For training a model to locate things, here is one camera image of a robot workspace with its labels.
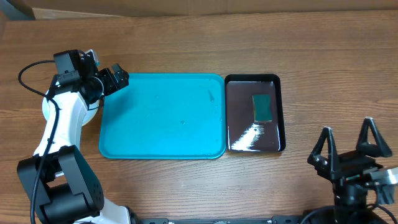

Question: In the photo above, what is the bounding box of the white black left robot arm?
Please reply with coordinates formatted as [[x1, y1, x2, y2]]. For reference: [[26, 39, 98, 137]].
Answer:
[[17, 64, 140, 223]]

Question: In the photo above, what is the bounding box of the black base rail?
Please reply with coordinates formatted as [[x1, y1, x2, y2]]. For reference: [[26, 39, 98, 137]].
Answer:
[[137, 215, 303, 224]]

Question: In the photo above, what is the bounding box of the black water tray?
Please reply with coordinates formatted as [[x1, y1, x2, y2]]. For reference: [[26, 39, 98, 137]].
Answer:
[[224, 74, 286, 153]]

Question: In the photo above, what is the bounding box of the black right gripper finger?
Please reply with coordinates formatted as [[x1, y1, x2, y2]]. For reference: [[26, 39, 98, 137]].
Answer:
[[307, 126, 340, 175], [356, 117, 392, 157]]

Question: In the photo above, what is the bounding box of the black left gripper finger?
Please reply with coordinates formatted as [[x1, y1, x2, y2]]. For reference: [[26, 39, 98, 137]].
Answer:
[[111, 63, 129, 89], [104, 68, 116, 90]]

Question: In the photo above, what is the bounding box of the green sponge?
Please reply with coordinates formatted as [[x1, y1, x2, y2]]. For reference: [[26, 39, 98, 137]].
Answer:
[[252, 95, 272, 122]]

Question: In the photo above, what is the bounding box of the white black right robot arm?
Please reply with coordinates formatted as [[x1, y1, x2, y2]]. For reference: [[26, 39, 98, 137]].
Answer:
[[99, 73, 397, 223]]

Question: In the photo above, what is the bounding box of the cardboard backboard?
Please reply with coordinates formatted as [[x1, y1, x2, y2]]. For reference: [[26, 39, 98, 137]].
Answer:
[[23, 0, 397, 16]]

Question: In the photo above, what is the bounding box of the teal plastic tray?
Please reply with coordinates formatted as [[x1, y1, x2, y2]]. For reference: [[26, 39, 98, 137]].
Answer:
[[98, 73, 226, 159]]

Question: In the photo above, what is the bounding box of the light blue plate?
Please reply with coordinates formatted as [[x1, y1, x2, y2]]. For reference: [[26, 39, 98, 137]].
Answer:
[[53, 91, 100, 128]]

